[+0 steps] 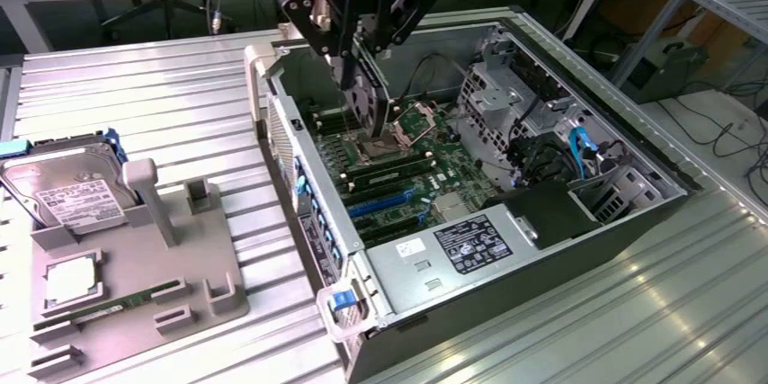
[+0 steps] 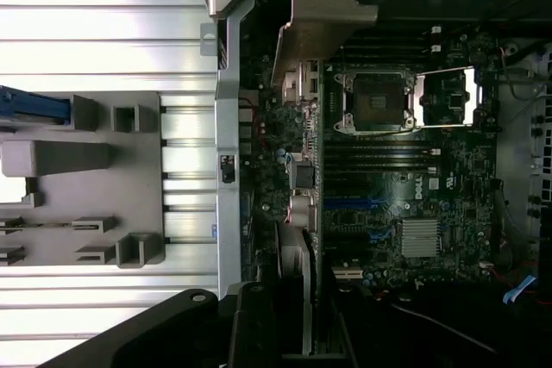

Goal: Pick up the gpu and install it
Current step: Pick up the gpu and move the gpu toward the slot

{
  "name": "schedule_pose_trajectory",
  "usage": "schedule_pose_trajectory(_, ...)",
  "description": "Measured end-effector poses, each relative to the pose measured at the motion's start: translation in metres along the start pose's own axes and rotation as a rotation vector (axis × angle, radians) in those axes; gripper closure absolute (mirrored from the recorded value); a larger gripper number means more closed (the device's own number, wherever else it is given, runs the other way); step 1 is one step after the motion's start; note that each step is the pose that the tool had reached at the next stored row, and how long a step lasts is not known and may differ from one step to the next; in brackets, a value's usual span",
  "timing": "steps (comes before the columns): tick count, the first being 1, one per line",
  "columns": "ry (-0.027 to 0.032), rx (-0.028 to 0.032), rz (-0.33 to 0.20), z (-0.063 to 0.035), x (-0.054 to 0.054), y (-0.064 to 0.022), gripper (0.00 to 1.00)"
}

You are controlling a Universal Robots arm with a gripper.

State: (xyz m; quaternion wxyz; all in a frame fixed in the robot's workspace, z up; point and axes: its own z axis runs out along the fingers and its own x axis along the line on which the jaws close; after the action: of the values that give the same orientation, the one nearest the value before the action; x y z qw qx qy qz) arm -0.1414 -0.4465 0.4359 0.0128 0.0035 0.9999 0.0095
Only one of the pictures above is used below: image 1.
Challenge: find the CPU socket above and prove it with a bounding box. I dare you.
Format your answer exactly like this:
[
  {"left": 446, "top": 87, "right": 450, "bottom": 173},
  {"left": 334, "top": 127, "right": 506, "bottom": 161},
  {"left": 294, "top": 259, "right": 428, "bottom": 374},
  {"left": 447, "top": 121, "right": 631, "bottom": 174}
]
[{"left": 354, "top": 134, "right": 415, "bottom": 165}]

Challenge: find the green motherboard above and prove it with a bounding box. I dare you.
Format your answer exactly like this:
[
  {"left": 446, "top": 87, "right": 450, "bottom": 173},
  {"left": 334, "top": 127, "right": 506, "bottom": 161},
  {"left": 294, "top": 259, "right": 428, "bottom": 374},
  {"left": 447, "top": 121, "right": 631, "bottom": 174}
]
[{"left": 299, "top": 95, "right": 518, "bottom": 246}]

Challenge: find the hard disk with blue bracket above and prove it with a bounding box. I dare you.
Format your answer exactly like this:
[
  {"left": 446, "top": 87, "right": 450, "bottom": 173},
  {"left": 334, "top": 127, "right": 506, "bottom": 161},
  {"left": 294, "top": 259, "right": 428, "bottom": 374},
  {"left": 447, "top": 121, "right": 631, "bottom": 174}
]
[{"left": 0, "top": 128, "right": 132, "bottom": 236}]

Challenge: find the blue flat wire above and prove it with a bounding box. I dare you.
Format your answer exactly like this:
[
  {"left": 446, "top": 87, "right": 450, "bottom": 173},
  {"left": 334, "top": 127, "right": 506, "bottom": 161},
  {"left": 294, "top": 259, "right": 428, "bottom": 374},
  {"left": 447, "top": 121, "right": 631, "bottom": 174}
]
[{"left": 566, "top": 125, "right": 603, "bottom": 178}]

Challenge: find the open grey PC case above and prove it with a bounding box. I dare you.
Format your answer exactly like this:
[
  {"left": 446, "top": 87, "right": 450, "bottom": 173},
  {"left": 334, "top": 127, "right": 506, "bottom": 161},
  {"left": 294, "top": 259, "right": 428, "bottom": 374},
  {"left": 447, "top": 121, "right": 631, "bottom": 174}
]
[{"left": 243, "top": 4, "right": 707, "bottom": 384}]

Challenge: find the silver chipset heat sink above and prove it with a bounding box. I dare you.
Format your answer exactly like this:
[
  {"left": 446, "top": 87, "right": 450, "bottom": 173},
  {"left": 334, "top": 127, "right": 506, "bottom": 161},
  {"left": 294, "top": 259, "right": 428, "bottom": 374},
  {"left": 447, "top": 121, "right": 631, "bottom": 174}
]
[{"left": 431, "top": 194, "right": 476, "bottom": 219}]

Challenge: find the green loose RAM stick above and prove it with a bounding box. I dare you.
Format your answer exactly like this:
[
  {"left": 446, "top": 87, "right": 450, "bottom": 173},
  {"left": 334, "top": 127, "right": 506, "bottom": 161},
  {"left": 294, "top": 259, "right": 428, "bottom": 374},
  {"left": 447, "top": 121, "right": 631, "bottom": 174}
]
[{"left": 32, "top": 279, "right": 183, "bottom": 332}]

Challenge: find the black expansion slot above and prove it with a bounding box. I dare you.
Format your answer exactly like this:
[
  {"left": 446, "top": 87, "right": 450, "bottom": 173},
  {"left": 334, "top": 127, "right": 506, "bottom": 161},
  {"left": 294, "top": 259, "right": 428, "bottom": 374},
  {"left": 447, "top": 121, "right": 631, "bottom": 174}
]
[{"left": 358, "top": 214, "right": 435, "bottom": 242}]

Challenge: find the black wire loop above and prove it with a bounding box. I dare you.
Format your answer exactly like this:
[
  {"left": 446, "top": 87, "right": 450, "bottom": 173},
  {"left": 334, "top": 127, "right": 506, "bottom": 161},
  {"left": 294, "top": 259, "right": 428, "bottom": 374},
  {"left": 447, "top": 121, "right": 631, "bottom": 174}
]
[{"left": 400, "top": 54, "right": 471, "bottom": 103}]

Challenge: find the metal socket cover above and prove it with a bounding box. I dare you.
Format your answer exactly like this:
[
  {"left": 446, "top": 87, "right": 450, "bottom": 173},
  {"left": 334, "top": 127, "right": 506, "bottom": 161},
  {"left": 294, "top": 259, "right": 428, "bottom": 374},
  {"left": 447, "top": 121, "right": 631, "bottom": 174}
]
[{"left": 390, "top": 103, "right": 451, "bottom": 149}]

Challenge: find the black plastic air shroud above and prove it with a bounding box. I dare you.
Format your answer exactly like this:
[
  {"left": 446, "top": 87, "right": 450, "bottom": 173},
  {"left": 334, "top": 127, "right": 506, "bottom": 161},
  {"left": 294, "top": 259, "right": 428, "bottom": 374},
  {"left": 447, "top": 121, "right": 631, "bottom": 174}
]
[{"left": 479, "top": 188, "right": 607, "bottom": 251}]

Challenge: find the grey metal frame shelf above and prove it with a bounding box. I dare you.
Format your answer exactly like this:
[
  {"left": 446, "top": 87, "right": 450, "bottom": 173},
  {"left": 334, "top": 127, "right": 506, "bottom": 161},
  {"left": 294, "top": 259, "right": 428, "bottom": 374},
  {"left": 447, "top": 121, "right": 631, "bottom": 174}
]
[{"left": 608, "top": 0, "right": 768, "bottom": 85}]

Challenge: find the green installed RAM stick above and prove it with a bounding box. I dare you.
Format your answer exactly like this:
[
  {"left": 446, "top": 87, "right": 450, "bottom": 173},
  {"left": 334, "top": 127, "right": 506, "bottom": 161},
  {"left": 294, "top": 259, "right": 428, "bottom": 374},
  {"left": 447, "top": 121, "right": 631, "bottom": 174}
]
[{"left": 340, "top": 156, "right": 439, "bottom": 188}]

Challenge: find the grey box device with handle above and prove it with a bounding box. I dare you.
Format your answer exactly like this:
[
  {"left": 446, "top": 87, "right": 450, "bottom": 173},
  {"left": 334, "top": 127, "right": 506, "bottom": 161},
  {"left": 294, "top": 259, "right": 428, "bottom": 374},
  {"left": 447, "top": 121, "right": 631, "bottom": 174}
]
[{"left": 623, "top": 40, "right": 715, "bottom": 105}]

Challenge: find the black cables bundle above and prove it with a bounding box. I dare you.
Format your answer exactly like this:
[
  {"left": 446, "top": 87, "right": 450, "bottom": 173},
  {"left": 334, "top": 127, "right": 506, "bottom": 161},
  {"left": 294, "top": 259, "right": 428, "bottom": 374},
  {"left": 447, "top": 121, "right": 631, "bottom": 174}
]
[{"left": 652, "top": 80, "right": 768, "bottom": 179}]

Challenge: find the silver CPU chip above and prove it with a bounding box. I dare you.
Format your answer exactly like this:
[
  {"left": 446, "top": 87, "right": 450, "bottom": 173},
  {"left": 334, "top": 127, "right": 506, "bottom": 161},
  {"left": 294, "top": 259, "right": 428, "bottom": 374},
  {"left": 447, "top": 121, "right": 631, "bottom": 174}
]
[{"left": 44, "top": 257, "right": 103, "bottom": 303}]

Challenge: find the blue expansion slot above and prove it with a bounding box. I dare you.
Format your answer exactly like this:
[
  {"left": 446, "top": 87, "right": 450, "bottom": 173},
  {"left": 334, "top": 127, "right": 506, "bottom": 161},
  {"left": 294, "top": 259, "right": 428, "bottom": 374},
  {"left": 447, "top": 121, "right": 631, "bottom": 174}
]
[{"left": 347, "top": 188, "right": 416, "bottom": 219}]

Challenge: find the metal disk bay cage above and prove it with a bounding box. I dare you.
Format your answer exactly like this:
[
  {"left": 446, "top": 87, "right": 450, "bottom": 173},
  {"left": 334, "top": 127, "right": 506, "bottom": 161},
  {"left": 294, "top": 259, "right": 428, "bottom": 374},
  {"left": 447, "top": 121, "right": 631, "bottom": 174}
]
[{"left": 455, "top": 59, "right": 582, "bottom": 178}]

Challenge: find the blue case latch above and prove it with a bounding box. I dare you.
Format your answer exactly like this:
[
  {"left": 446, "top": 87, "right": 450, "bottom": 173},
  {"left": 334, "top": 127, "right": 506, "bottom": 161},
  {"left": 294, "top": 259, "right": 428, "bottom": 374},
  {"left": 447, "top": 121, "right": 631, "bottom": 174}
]
[{"left": 327, "top": 291, "right": 356, "bottom": 312}]

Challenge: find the silver power supply with label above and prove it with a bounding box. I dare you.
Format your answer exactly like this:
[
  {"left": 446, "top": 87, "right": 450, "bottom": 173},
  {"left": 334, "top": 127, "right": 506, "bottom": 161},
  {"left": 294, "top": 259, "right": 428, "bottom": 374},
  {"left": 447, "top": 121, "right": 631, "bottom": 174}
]
[{"left": 363, "top": 210, "right": 546, "bottom": 318}]

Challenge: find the grey parts rack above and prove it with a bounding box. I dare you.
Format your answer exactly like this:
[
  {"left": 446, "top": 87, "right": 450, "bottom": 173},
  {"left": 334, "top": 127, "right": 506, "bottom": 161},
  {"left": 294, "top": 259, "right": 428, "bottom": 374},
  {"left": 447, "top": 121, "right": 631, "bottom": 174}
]
[{"left": 27, "top": 157, "right": 252, "bottom": 381}]

